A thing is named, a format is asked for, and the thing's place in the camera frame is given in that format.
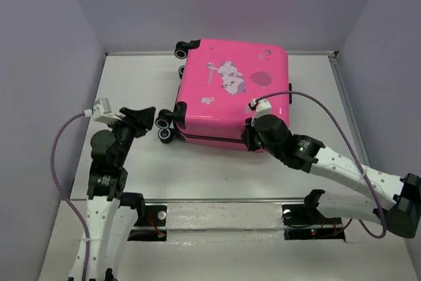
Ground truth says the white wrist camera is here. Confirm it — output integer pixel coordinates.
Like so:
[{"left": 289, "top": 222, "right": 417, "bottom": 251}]
[
  {"left": 247, "top": 99, "right": 272, "bottom": 126},
  {"left": 83, "top": 98, "right": 121, "bottom": 125}
]

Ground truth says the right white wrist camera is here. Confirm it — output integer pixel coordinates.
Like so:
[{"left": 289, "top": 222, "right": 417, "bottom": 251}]
[{"left": 247, "top": 99, "right": 272, "bottom": 126}]

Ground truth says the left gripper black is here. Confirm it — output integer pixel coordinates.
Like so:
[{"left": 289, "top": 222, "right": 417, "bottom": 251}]
[{"left": 106, "top": 105, "right": 157, "bottom": 165}]

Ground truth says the pink hard-shell suitcase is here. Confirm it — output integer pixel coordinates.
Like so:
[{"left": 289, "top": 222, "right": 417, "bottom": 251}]
[{"left": 155, "top": 39, "right": 291, "bottom": 151}]

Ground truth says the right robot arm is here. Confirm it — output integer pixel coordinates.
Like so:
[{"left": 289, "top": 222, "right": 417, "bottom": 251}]
[{"left": 241, "top": 115, "right": 420, "bottom": 239}]

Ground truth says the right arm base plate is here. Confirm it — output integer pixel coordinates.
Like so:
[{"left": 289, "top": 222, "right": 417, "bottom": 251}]
[{"left": 281, "top": 204, "right": 346, "bottom": 241}]

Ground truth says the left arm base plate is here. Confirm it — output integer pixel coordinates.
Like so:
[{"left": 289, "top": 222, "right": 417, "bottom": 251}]
[{"left": 128, "top": 205, "right": 167, "bottom": 242}]

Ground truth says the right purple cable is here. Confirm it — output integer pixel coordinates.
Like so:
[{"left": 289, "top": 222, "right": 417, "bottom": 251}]
[{"left": 251, "top": 91, "right": 387, "bottom": 239}]

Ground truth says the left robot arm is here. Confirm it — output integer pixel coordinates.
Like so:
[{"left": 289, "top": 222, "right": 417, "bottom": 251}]
[{"left": 68, "top": 99, "right": 156, "bottom": 280}]

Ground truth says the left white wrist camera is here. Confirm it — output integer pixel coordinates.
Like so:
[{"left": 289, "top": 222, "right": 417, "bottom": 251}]
[{"left": 83, "top": 98, "right": 121, "bottom": 125}]

